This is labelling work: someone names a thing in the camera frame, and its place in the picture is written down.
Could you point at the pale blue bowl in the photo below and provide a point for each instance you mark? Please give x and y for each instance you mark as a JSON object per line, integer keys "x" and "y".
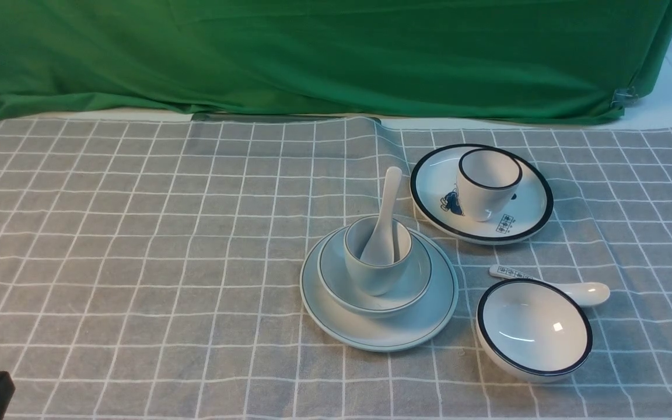
{"x": 404, "y": 289}

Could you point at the pale blue cup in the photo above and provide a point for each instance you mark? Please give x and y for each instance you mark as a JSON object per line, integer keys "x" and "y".
{"x": 373, "y": 278}

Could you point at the pale blue spoon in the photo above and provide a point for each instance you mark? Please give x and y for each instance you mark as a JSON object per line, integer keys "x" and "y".
{"x": 379, "y": 249}

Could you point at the grey checked tablecloth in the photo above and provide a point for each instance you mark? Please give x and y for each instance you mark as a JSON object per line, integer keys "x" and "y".
{"x": 150, "y": 271}

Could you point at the pale blue plate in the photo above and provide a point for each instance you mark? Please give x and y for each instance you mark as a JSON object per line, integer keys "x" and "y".
{"x": 409, "y": 328}

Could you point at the white black-rimmed plate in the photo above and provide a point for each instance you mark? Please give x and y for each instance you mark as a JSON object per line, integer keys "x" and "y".
{"x": 433, "y": 188}

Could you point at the white black-rimmed bowl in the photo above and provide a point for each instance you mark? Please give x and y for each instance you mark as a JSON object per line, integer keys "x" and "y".
{"x": 532, "y": 330}

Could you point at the white black-rimmed cup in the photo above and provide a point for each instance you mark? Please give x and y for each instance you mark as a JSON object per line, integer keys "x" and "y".
{"x": 486, "y": 181}

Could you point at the white patterned spoon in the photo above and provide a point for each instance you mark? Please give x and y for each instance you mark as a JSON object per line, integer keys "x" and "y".
{"x": 585, "y": 294}

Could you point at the green backdrop cloth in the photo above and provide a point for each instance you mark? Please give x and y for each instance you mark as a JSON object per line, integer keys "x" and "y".
{"x": 532, "y": 62}

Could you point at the metal binder clip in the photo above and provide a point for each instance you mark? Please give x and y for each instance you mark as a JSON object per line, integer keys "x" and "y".
{"x": 625, "y": 97}

